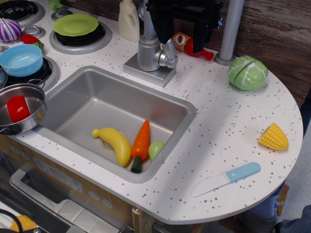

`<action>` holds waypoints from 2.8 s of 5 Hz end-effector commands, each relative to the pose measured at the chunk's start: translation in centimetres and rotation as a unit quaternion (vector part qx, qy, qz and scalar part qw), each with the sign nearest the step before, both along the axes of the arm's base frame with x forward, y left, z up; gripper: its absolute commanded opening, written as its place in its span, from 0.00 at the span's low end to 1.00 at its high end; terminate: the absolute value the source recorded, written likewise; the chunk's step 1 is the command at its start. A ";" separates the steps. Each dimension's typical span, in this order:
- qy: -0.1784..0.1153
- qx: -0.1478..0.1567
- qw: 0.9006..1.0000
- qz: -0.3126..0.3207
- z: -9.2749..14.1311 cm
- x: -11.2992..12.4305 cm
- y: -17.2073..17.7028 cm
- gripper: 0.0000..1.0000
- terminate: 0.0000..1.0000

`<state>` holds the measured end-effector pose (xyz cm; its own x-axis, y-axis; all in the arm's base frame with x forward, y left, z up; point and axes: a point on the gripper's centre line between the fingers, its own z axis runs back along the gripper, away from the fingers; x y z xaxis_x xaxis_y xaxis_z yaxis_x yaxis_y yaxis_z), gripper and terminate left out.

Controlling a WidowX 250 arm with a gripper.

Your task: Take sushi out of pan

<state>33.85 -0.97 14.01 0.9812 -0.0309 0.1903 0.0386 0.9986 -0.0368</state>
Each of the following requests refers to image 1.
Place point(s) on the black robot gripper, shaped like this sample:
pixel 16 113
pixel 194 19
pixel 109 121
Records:
pixel 200 12

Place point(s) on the red and white toy sushi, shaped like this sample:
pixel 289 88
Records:
pixel 17 108

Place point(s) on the small stainless steel pan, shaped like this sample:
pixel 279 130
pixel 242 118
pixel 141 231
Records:
pixel 35 98

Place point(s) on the red toy ketchup bottle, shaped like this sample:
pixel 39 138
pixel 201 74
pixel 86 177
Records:
pixel 184 43

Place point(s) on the silver toy faucet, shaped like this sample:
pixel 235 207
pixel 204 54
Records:
pixel 154 62

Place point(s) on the grey vertical support pole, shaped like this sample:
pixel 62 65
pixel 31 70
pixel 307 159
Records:
pixel 226 54

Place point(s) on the cream toy detergent bottle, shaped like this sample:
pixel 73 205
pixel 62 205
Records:
pixel 128 21

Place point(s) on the green toy cabbage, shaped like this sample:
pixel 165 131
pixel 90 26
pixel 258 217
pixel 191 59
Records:
pixel 247 73

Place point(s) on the back right stove burner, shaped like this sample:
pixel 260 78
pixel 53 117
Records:
pixel 78 45

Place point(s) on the stove burner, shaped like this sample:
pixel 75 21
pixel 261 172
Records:
pixel 46 77
pixel 25 12
pixel 78 45

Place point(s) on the light green toy plate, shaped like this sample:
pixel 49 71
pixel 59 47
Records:
pixel 75 25

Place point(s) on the silver stove knob rear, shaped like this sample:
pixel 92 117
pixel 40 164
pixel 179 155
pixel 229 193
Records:
pixel 63 11

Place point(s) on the silver stove knob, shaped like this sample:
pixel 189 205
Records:
pixel 35 31
pixel 63 11

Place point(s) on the light green toy lime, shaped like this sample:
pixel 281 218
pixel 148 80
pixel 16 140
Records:
pixel 154 149

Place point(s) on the silver toy sink basin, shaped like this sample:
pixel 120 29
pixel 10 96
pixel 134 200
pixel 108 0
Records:
pixel 93 98

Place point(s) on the orange toy carrot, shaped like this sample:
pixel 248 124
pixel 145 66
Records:
pixel 139 151

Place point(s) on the green toy vegetable at back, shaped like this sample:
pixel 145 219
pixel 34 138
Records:
pixel 55 4

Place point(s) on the yellow toy banana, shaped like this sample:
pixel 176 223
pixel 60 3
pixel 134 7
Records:
pixel 117 141

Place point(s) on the front left stove burner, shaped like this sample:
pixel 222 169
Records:
pixel 46 77

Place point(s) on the yellow toy corn piece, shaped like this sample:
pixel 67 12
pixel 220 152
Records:
pixel 274 138

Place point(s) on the red toy strawberry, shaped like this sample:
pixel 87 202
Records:
pixel 32 40

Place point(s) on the back left stove burner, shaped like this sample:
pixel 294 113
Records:
pixel 25 12

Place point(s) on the light blue toy bowl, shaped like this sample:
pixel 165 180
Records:
pixel 21 60

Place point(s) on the purple striped toy onion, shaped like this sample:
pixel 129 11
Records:
pixel 10 30

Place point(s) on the yellow object at bottom left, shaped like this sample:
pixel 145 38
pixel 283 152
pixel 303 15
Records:
pixel 26 223

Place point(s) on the blue handled white toy knife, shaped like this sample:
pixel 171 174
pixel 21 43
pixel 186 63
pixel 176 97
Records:
pixel 229 177

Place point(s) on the grey oven door handle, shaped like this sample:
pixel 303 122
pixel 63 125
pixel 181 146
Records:
pixel 57 213

